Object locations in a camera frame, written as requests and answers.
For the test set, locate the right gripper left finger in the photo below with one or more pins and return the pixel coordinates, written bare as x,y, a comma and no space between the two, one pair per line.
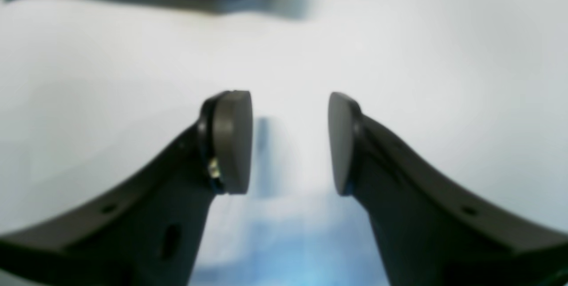
146,231

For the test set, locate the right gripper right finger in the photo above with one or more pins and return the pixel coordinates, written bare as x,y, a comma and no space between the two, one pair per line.
429,230

